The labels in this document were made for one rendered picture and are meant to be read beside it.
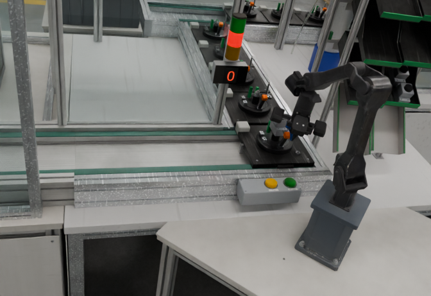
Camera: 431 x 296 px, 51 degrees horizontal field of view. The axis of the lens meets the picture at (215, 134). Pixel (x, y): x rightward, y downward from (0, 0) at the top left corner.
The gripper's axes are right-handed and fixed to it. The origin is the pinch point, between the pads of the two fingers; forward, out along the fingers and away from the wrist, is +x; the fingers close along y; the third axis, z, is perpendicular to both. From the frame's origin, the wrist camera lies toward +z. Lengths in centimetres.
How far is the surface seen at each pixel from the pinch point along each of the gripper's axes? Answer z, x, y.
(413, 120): -97, 43, 66
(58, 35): 13, -18, -81
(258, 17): -137, 30, -36
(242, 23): -12.0, -27.4, -27.9
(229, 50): -10.4, -17.1, -29.9
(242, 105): -25.4, 14.9, -21.9
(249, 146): -1.3, 13.8, -13.4
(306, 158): -4.2, 13.0, 8.1
